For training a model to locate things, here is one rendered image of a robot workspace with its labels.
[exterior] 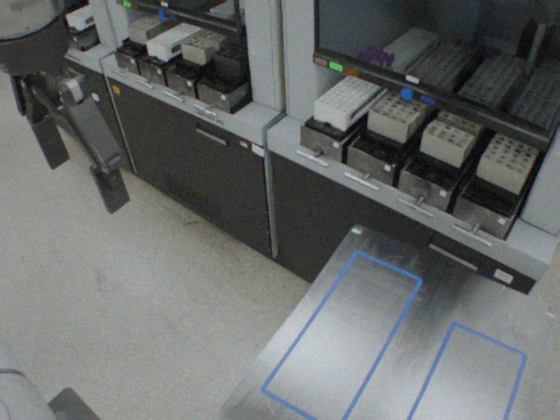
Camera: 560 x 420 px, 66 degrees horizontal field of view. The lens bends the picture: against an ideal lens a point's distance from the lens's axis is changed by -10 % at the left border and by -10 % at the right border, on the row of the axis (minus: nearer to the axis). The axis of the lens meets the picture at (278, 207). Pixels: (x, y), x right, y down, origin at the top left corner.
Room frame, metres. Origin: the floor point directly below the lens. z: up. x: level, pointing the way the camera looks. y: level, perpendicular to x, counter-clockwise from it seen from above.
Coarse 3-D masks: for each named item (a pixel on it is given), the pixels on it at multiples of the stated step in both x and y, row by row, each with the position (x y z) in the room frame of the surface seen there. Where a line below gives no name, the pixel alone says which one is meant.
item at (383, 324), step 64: (384, 256) 0.56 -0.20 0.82; (320, 320) 0.43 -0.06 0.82; (384, 320) 0.42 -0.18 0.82; (448, 320) 0.40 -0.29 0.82; (512, 320) 0.39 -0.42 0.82; (256, 384) 0.31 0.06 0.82; (320, 384) 0.31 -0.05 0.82; (384, 384) 0.30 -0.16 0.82; (448, 384) 0.28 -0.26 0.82; (512, 384) 0.27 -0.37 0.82
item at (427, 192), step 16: (480, 144) 0.92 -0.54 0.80; (400, 176) 0.83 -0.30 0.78; (416, 176) 0.80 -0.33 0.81; (432, 176) 0.79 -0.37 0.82; (448, 176) 0.80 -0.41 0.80; (464, 176) 0.82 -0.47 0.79; (416, 192) 0.80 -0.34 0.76; (432, 192) 0.77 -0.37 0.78; (448, 192) 0.75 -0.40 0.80; (416, 208) 0.75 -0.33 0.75
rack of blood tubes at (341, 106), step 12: (348, 84) 1.13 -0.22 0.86; (360, 84) 1.14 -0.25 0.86; (372, 84) 1.13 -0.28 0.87; (324, 96) 1.08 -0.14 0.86; (336, 96) 1.08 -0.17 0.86; (348, 96) 1.07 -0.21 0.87; (360, 96) 1.07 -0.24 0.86; (372, 96) 1.13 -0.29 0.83; (324, 108) 1.02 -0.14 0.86; (336, 108) 1.02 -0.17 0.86; (348, 108) 1.02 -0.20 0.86; (360, 108) 1.09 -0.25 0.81; (324, 120) 1.02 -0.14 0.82; (336, 120) 1.00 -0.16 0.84; (348, 120) 1.00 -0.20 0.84
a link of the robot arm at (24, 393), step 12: (0, 384) 0.27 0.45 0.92; (12, 384) 0.28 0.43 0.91; (24, 384) 0.29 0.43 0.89; (0, 396) 0.24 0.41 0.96; (12, 396) 0.24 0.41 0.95; (24, 396) 0.25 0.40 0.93; (36, 396) 0.27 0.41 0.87; (0, 408) 0.22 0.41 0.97; (12, 408) 0.22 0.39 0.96; (24, 408) 0.23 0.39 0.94; (36, 408) 0.24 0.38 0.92; (48, 408) 0.27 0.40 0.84
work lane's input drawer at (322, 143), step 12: (312, 120) 1.03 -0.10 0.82; (360, 120) 1.03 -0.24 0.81; (312, 132) 1.00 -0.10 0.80; (324, 132) 0.99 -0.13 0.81; (336, 132) 0.98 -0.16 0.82; (348, 132) 0.98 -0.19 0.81; (312, 144) 1.00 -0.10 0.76; (324, 144) 0.98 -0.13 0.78; (336, 144) 0.95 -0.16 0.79; (348, 144) 0.97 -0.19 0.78; (312, 156) 0.96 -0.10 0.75; (336, 156) 0.95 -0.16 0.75
